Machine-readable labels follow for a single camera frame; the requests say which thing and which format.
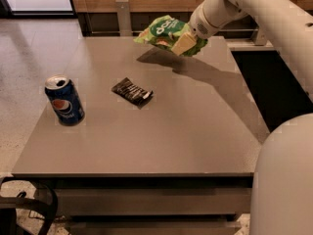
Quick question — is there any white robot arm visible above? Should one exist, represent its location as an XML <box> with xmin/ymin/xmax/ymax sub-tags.
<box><xmin>190</xmin><ymin>0</ymin><xmax>313</xmax><ymax>235</ymax></box>

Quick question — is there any black snack wrapper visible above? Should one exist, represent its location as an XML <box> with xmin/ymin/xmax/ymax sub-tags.
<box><xmin>112</xmin><ymin>77</ymin><xmax>154</xmax><ymax>106</ymax></box>

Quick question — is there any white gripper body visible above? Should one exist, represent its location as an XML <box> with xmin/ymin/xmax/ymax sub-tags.
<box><xmin>189</xmin><ymin>7</ymin><xmax>217</xmax><ymax>39</ymax></box>

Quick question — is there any green rice chip bag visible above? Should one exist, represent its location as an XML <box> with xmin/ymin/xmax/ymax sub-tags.
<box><xmin>134</xmin><ymin>15</ymin><xmax>207</xmax><ymax>57</ymax></box>

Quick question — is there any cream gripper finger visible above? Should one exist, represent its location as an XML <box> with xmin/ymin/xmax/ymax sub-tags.
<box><xmin>171</xmin><ymin>32</ymin><xmax>197</xmax><ymax>55</ymax></box>

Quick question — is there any black chair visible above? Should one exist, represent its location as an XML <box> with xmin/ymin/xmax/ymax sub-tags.
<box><xmin>0</xmin><ymin>180</ymin><xmax>58</xmax><ymax>235</ymax></box>

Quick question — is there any blue pepsi can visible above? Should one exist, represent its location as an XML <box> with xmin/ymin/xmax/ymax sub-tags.
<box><xmin>45</xmin><ymin>74</ymin><xmax>85</xmax><ymax>125</ymax></box>

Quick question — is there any grey table drawer cabinet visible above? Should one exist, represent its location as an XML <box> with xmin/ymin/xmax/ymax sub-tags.
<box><xmin>43</xmin><ymin>177</ymin><xmax>251</xmax><ymax>235</ymax></box>

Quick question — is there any left metal bracket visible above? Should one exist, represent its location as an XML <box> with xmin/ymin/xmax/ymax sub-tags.
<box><xmin>115</xmin><ymin>0</ymin><xmax>133</xmax><ymax>36</ymax></box>

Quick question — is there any right metal bracket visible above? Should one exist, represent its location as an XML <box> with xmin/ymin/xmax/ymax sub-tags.
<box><xmin>251</xmin><ymin>26</ymin><xmax>268</xmax><ymax>46</ymax></box>

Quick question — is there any metal bracket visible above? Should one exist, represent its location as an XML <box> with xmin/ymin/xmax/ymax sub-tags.
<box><xmin>115</xmin><ymin>0</ymin><xmax>133</xmax><ymax>36</ymax></box>
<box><xmin>251</xmin><ymin>26</ymin><xmax>268</xmax><ymax>46</ymax></box>

